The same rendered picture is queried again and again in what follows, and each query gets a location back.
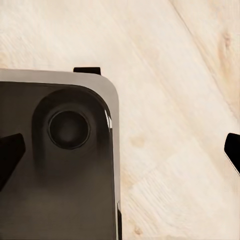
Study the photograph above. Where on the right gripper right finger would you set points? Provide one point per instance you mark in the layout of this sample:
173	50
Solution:
232	149

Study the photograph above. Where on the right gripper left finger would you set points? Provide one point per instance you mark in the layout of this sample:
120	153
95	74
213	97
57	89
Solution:
12	150

